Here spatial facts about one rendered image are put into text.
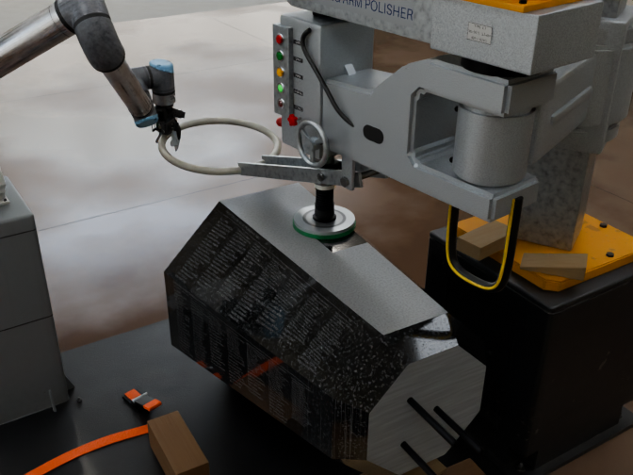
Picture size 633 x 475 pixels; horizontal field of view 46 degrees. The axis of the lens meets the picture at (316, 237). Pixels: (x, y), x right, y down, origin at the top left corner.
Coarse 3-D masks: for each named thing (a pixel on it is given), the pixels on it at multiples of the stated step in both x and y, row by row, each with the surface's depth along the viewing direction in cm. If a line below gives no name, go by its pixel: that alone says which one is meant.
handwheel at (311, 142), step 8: (320, 128) 222; (296, 136) 232; (304, 136) 229; (320, 136) 222; (304, 144) 228; (312, 144) 226; (320, 144) 229; (328, 144) 222; (304, 152) 233; (312, 152) 228; (328, 152) 223; (304, 160) 232; (312, 160) 230; (320, 160) 226
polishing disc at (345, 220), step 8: (304, 208) 267; (312, 208) 267; (336, 208) 268; (344, 208) 268; (296, 216) 262; (304, 216) 262; (312, 216) 262; (336, 216) 262; (344, 216) 262; (352, 216) 263; (296, 224) 258; (304, 224) 257; (312, 224) 257; (320, 224) 257; (328, 224) 257; (336, 224) 257; (344, 224) 257; (352, 224) 258; (312, 232) 253; (320, 232) 252; (328, 232) 252; (336, 232) 253
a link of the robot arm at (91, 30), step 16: (80, 32) 225; (96, 32) 224; (112, 32) 228; (96, 48) 226; (112, 48) 228; (96, 64) 231; (112, 64) 232; (112, 80) 245; (128, 80) 249; (128, 96) 259; (144, 96) 268; (144, 112) 276
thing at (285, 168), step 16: (272, 160) 285; (288, 160) 276; (256, 176) 276; (272, 176) 268; (288, 176) 260; (304, 176) 252; (320, 176) 244; (336, 176) 239; (368, 176) 236; (384, 176) 238
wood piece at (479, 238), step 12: (480, 228) 260; (492, 228) 260; (504, 228) 260; (468, 240) 252; (480, 240) 252; (492, 240) 252; (504, 240) 256; (468, 252) 252; (480, 252) 248; (492, 252) 253
